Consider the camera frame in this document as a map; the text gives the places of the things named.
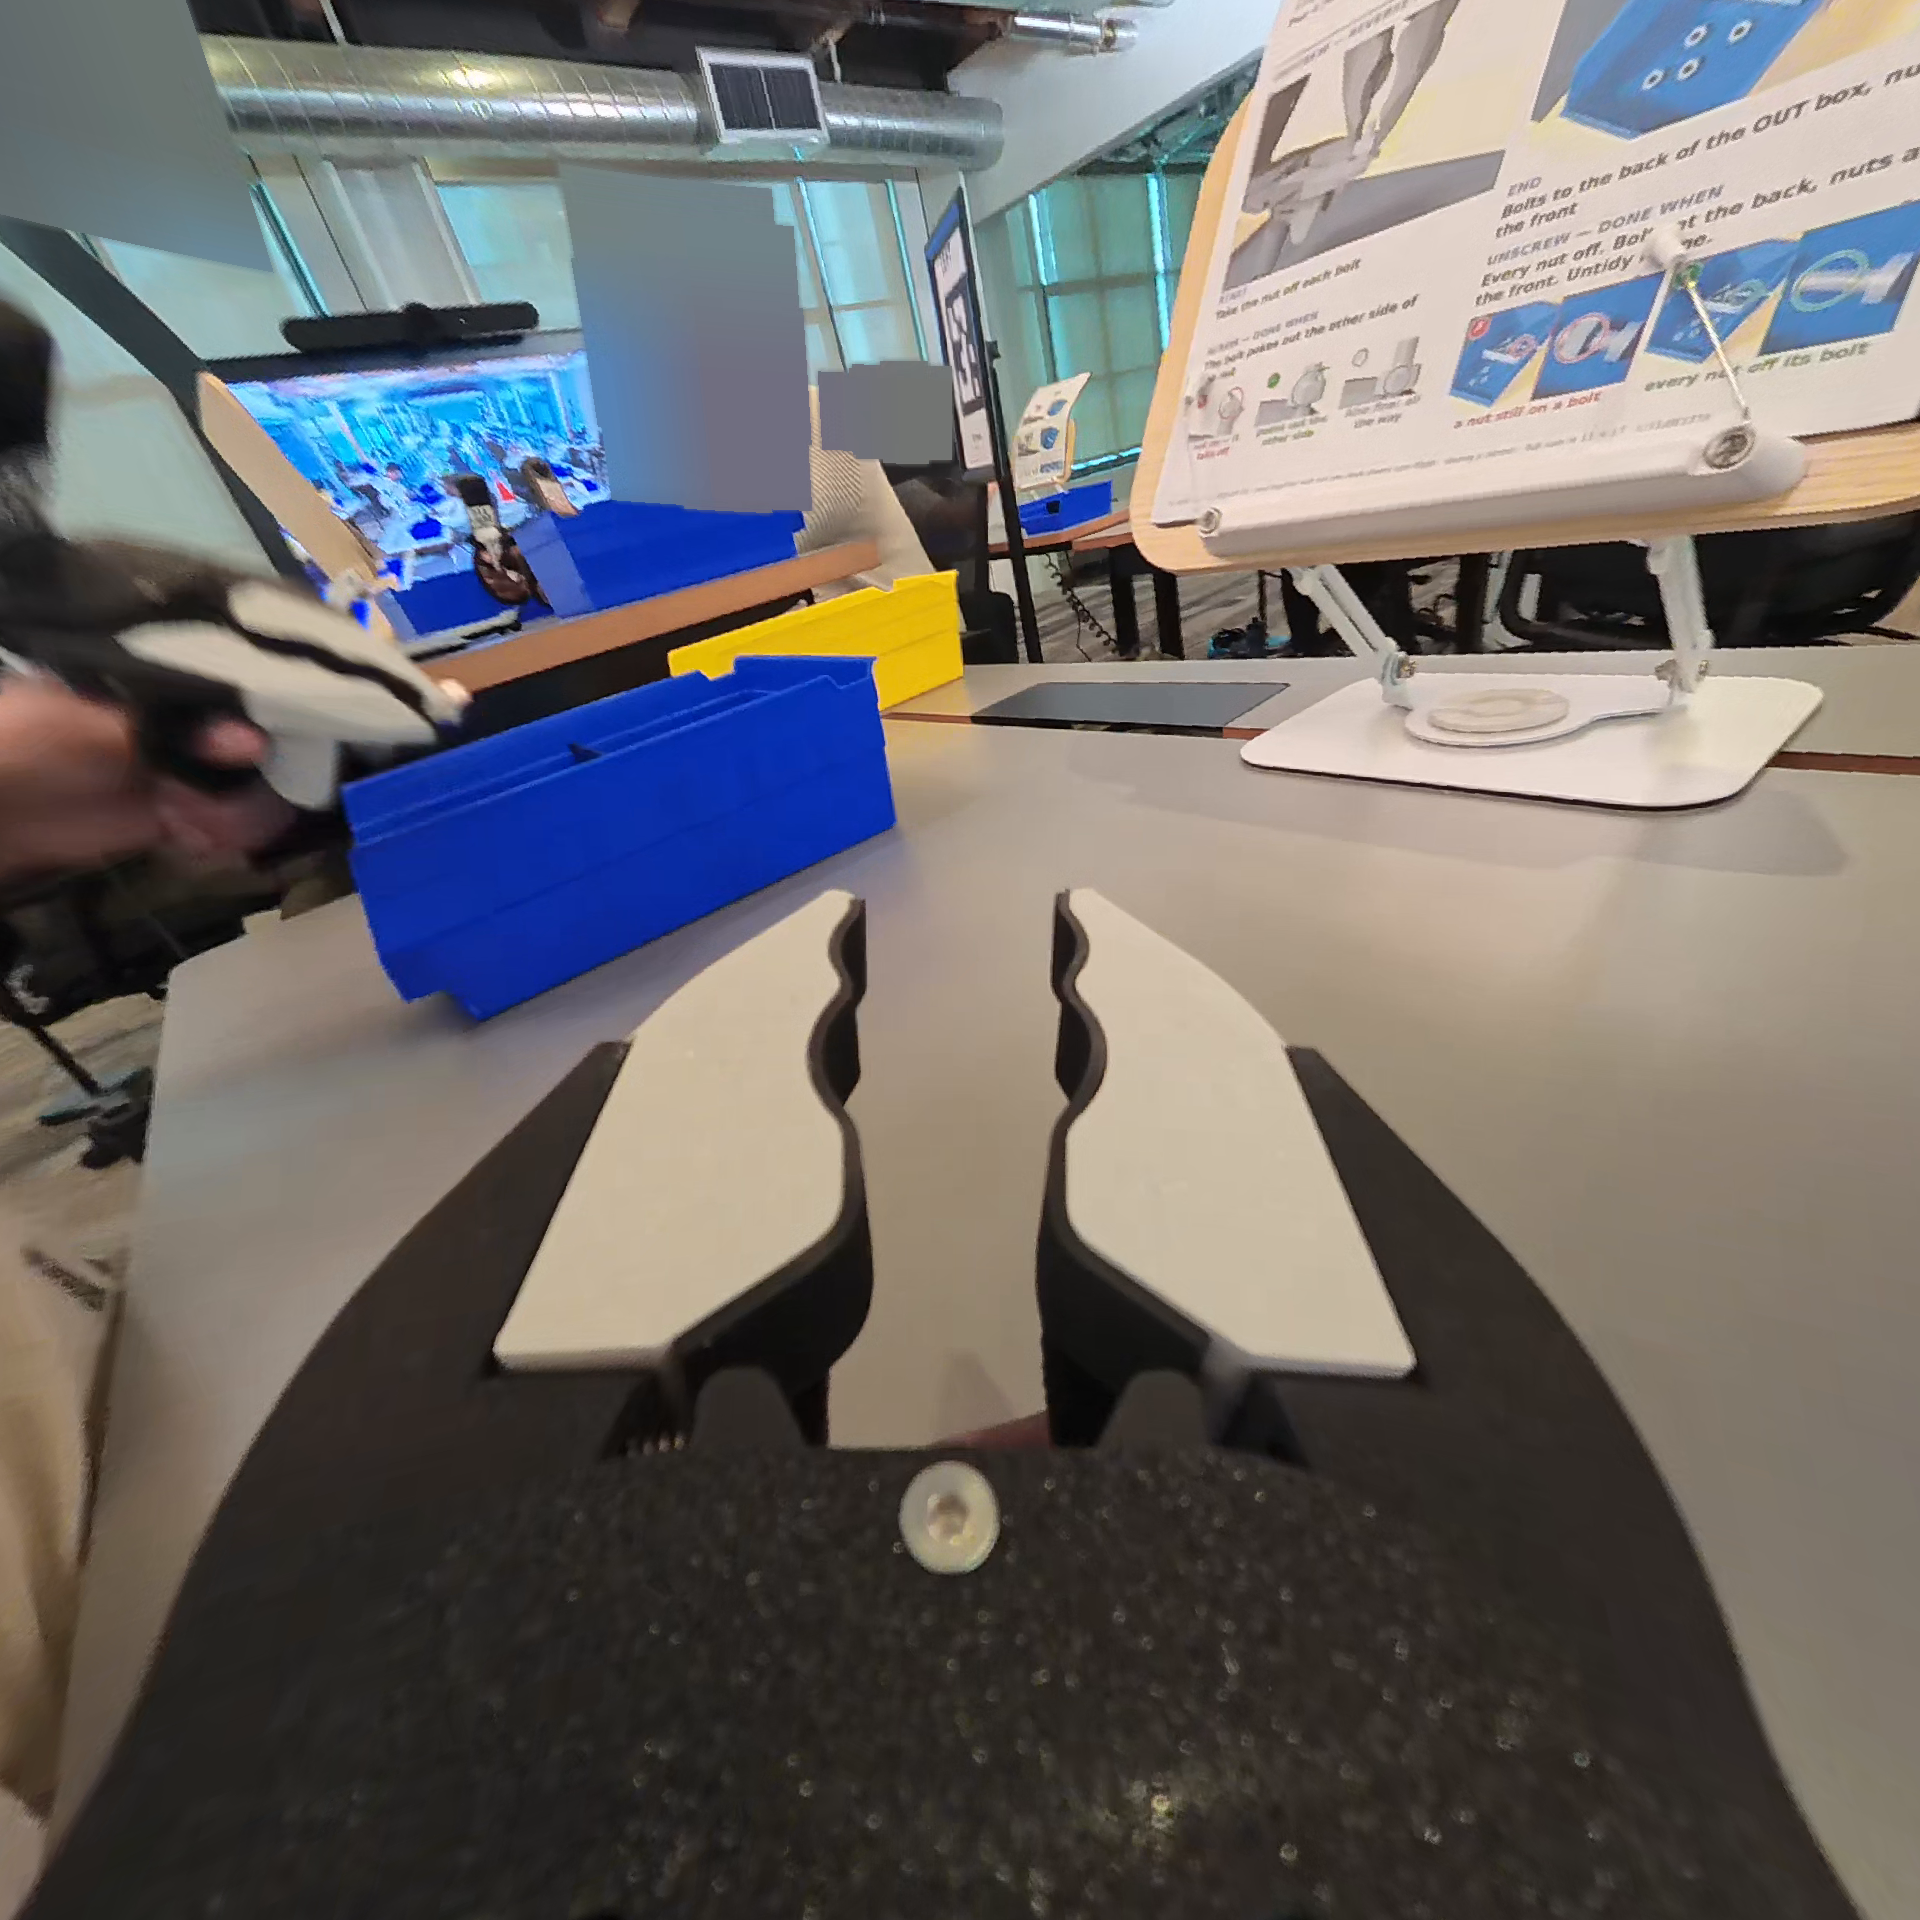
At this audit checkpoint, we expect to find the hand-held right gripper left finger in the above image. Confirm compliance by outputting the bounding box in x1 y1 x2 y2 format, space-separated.
490 887 877 1450

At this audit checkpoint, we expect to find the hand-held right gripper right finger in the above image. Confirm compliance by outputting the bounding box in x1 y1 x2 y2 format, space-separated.
1031 884 1418 1451

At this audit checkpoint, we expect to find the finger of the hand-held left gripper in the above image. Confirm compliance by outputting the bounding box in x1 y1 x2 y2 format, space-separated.
112 615 473 749
221 575 440 687

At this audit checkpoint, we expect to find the person's left hand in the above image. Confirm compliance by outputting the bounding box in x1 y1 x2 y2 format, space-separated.
0 698 298 887

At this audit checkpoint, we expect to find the white stand with wooden board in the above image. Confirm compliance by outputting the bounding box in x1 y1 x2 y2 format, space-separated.
1013 372 1097 496
194 372 377 600

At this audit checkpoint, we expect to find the television screen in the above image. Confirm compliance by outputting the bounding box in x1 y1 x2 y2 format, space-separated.
201 346 601 634

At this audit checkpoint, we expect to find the black video bar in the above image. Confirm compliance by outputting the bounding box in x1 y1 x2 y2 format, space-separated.
280 299 540 356

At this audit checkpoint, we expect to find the wooden-edged table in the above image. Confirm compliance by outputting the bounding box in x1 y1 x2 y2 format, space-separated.
404 539 886 692

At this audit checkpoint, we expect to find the black flat pad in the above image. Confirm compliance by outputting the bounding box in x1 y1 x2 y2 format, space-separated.
972 678 1292 731

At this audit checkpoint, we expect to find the instruction sheet on stand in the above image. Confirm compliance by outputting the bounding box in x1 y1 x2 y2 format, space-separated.
1127 0 1920 811

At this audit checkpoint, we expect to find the yellow plastic bin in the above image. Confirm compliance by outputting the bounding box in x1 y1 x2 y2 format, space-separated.
666 568 961 712

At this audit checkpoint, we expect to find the white ceiling vent unit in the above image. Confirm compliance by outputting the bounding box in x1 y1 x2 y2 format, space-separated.
694 48 829 148

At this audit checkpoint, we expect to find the printed marker sign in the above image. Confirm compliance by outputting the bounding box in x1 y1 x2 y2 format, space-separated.
920 187 1052 664

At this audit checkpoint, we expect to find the black office chair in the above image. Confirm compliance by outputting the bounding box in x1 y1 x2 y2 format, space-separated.
1500 516 1920 648

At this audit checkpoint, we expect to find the printed instruction sheet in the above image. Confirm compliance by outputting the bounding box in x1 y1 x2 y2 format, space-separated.
1183 0 1920 528

